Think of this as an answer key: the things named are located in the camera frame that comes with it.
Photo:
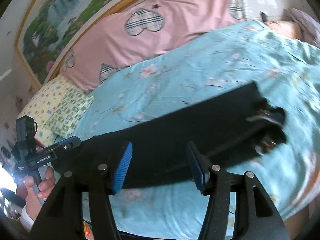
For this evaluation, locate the left forearm green sleeve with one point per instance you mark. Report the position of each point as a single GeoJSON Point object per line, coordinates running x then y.
{"type": "Point", "coordinates": [17, 228]}

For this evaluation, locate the green white checkered pillow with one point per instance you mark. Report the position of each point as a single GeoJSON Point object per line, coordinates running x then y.
{"type": "Point", "coordinates": [69, 112]}

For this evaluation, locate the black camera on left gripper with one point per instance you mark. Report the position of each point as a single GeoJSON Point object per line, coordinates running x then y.
{"type": "Point", "coordinates": [25, 129]}

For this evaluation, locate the pink quilt with plaid hearts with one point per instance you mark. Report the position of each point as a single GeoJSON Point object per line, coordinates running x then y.
{"type": "Point", "coordinates": [143, 32]}

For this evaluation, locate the yellow cartoon print pillow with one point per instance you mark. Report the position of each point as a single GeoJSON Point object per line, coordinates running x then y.
{"type": "Point", "coordinates": [43, 105]}

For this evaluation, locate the light blue floral bedsheet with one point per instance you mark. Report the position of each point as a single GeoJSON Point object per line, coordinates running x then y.
{"type": "Point", "coordinates": [287, 74]}

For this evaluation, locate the person's left hand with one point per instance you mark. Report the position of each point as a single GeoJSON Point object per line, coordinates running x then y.
{"type": "Point", "coordinates": [37, 194]}

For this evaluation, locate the gold framed floral painting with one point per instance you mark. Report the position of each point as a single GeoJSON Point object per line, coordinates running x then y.
{"type": "Point", "coordinates": [46, 28]}

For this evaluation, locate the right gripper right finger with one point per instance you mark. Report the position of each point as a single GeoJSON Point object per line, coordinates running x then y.
{"type": "Point", "coordinates": [255, 216]}

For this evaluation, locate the pink cloth beside bed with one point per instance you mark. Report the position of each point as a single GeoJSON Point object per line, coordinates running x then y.
{"type": "Point", "coordinates": [300, 26]}

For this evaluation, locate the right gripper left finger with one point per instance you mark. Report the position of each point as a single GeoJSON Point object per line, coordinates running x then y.
{"type": "Point", "coordinates": [99, 176]}

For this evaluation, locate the black pants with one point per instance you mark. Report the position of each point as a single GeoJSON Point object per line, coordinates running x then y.
{"type": "Point", "coordinates": [227, 129]}

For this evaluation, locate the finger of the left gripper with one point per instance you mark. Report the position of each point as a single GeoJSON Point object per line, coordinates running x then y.
{"type": "Point", "coordinates": [67, 144]}

